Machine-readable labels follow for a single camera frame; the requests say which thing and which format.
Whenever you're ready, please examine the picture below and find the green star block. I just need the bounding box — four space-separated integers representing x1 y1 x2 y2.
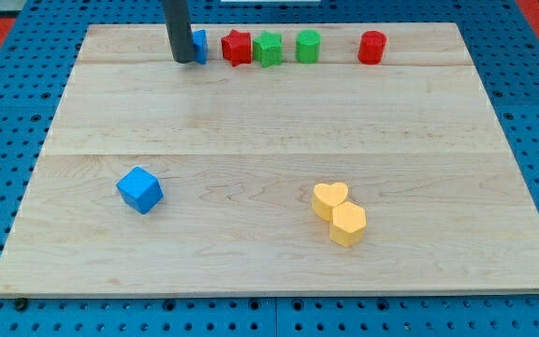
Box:
253 31 283 68

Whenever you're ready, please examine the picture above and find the blue block behind rod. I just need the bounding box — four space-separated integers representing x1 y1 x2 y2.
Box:
192 30 208 65

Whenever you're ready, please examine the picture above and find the light wooden board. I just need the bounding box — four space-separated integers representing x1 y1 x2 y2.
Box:
0 23 539 299

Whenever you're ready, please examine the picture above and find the yellow heart block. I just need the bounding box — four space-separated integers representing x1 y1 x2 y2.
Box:
311 182 349 222

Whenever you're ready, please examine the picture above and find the green cylinder block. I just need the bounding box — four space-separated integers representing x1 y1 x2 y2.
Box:
296 29 321 64

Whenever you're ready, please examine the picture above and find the red cylinder block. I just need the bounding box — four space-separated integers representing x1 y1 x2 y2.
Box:
357 30 387 65

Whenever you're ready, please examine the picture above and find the yellow hexagon block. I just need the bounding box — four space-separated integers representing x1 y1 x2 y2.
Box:
328 201 367 247

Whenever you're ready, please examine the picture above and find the blue cube block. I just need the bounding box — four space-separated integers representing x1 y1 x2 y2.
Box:
116 167 164 214

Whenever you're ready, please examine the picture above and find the red star block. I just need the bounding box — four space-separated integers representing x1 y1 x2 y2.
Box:
220 30 253 67

